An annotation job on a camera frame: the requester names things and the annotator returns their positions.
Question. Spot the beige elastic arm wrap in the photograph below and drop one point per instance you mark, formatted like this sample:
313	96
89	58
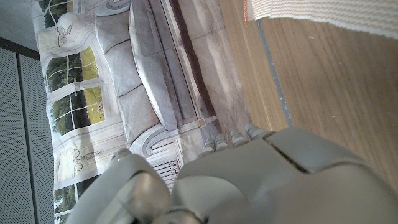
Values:
326	12

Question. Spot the grey perforated panel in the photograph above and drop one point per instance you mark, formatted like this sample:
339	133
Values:
18	140

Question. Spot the printed sofa room backdrop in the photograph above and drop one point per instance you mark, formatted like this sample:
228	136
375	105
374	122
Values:
124	77

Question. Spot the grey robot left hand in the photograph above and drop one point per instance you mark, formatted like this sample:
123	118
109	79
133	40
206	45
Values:
255	186

